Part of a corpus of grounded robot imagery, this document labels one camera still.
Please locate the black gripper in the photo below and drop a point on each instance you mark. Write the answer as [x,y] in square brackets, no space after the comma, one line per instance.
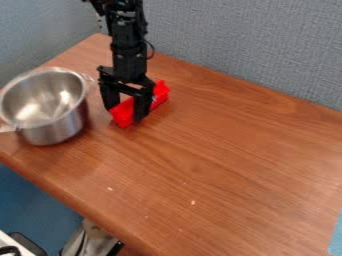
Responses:
[138,87]

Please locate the red star-shaped block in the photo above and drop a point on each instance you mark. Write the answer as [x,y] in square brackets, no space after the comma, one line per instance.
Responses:
[138,105]

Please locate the stainless steel pot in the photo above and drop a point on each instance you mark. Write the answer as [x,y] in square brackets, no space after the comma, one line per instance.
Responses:
[43,105]

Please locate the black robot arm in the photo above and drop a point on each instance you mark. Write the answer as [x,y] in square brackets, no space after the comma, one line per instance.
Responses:
[126,76]

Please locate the metal table leg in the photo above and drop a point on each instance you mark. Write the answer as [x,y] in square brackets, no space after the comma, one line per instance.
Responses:
[91,241]

